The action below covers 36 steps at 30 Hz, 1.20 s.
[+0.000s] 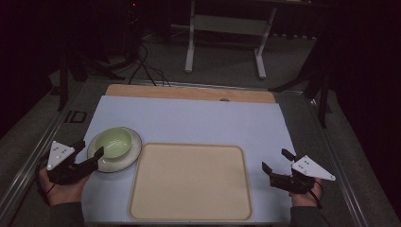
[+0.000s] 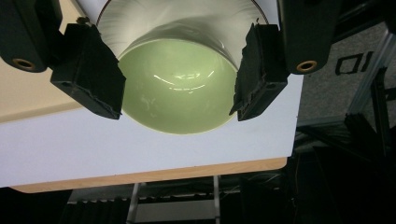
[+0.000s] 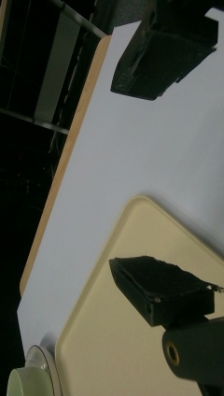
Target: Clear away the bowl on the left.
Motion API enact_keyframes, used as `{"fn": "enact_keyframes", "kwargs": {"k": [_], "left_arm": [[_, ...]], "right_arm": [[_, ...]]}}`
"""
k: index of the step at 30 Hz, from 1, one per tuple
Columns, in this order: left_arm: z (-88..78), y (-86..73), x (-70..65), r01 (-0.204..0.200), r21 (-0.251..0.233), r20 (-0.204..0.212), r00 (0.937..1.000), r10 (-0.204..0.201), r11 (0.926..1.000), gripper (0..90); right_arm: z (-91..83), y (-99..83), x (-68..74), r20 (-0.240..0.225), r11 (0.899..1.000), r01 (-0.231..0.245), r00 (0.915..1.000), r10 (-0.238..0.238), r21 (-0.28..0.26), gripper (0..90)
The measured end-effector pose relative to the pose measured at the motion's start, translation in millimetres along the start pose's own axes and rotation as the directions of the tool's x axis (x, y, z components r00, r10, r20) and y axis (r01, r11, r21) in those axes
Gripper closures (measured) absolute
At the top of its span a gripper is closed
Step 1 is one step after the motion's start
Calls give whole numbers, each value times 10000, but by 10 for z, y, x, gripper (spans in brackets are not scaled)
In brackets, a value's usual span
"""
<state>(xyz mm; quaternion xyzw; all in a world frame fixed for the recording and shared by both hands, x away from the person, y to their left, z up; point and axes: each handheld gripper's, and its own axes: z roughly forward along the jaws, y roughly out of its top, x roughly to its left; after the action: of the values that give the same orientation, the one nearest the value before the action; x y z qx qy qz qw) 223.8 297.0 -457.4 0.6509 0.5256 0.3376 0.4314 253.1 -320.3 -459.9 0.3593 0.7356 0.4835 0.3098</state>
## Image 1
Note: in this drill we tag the green bowl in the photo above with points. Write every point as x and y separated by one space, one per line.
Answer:
114 142

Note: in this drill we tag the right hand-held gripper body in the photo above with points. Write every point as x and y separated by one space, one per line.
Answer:
307 171

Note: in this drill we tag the white plate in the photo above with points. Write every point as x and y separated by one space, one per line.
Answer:
126 160

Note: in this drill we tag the aluminium frame rail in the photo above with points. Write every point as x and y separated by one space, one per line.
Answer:
340 164
38 151

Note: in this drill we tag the wooden table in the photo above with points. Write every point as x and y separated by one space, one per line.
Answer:
189 93

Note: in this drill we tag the white metal stand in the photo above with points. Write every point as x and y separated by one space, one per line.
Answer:
227 24

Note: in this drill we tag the white table mat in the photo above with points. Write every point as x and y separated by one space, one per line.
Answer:
195 123

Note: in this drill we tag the person's left hand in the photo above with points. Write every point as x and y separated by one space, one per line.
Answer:
64 193

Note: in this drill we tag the person's right hand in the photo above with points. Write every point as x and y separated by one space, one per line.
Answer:
304 198

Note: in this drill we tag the black tripod stand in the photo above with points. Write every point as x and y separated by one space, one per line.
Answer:
63 85
321 91

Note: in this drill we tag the beige tray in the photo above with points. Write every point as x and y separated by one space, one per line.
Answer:
189 183

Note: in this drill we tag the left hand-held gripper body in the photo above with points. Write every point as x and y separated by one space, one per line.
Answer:
60 156

